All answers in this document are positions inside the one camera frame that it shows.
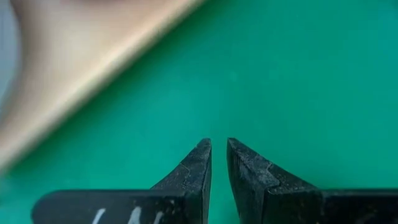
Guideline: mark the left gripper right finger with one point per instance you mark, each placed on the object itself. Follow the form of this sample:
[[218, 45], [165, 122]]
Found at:
[[267, 202]]

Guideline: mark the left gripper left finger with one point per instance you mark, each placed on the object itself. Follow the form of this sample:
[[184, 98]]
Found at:
[[186, 205]]

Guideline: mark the green table mat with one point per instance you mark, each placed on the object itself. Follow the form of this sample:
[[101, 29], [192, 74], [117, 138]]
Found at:
[[280, 77]]

